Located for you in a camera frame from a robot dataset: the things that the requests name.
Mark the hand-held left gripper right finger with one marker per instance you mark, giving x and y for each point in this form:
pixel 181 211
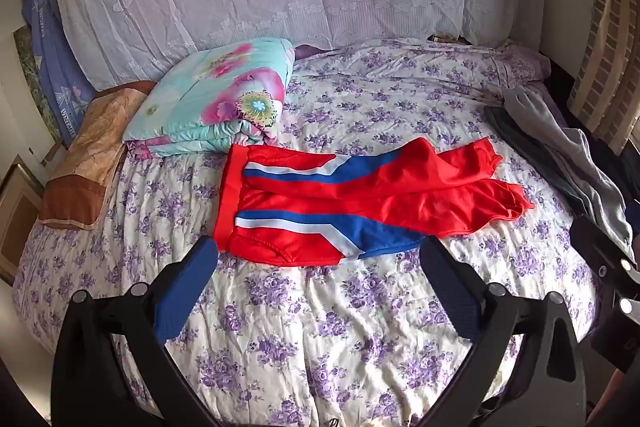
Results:
pixel 450 287

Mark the blue printed pillow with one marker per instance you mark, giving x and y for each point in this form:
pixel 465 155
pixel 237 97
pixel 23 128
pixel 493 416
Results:
pixel 52 57

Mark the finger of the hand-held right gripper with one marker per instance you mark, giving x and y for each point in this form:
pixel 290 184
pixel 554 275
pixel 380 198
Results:
pixel 597 244

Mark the red pants with blue-white stripes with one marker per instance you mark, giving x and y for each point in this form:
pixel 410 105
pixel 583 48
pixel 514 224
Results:
pixel 350 202

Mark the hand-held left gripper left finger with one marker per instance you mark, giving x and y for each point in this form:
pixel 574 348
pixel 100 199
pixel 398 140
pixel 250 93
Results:
pixel 186 287

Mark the brown orange pillow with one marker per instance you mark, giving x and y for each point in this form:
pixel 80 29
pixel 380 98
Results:
pixel 87 162

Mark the grey garment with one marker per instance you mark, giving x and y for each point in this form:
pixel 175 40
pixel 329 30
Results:
pixel 575 152

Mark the purple floral bed sheet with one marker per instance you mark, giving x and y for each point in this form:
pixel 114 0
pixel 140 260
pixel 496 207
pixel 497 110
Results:
pixel 310 322

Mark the wooden picture frame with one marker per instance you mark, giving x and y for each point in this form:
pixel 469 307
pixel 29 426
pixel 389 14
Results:
pixel 17 212

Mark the folded teal floral quilt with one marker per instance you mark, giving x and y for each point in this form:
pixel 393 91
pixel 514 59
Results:
pixel 220 102

